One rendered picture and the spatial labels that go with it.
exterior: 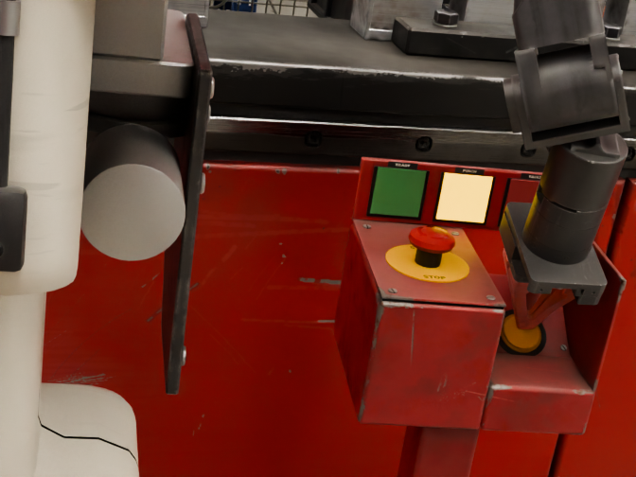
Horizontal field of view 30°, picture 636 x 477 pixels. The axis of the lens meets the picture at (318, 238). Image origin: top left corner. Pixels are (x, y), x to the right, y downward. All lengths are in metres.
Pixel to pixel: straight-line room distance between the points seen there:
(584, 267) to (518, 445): 0.53
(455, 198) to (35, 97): 0.78
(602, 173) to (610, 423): 0.65
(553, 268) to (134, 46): 0.54
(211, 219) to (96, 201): 0.74
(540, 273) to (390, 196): 0.17
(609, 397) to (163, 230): 1.07
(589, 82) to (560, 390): 0.27
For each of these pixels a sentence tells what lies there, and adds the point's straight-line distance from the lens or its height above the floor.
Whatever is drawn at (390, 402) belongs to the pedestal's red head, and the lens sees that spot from 0.99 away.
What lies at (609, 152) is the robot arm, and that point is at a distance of 0.94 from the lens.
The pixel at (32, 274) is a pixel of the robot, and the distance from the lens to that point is 0.35.
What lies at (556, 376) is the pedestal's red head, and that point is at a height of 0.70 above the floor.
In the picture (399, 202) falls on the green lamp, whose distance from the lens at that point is 1.08.
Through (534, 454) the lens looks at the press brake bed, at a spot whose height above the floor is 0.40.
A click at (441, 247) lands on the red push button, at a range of 0.99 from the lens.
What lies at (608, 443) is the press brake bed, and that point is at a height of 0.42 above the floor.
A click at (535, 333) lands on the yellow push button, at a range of 1.07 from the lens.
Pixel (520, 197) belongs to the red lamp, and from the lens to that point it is 1.10.
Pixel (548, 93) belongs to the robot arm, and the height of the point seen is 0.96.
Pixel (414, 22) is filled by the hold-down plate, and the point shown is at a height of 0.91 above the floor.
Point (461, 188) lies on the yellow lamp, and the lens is 1.08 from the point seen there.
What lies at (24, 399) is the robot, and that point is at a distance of 0.45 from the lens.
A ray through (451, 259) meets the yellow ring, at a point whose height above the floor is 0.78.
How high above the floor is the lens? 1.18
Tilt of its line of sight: 23 degrees down
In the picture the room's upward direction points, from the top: 9 degrees clockwise
